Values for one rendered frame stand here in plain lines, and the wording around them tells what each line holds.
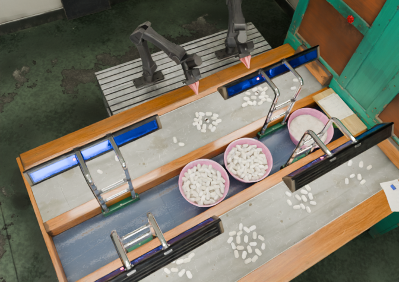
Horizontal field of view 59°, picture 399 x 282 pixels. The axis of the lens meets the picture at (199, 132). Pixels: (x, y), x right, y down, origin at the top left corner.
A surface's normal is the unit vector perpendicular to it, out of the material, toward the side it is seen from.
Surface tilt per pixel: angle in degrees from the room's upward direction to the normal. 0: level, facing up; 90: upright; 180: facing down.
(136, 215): 0
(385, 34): 90
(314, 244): 0
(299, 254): 0
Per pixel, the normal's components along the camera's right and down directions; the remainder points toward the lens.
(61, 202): 0.05, -0.51
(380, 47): -0.87, 0.40
